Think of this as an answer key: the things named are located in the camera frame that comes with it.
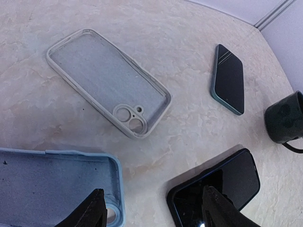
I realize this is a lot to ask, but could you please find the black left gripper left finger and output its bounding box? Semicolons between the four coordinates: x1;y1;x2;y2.
55;189;107;227

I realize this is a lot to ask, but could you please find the dark green mug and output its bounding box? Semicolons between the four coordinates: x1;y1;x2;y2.
264;91;303;154

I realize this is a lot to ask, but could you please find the clear white phone case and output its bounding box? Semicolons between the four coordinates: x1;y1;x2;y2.
46;28;172;139

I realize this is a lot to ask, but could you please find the light blue phone case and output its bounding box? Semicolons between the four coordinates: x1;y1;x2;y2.
0;148;126;227

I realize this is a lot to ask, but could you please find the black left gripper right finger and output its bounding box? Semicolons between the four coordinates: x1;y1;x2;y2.
202;186;258;227

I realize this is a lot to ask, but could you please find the black phone near mug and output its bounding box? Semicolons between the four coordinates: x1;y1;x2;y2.
210;44;245;116

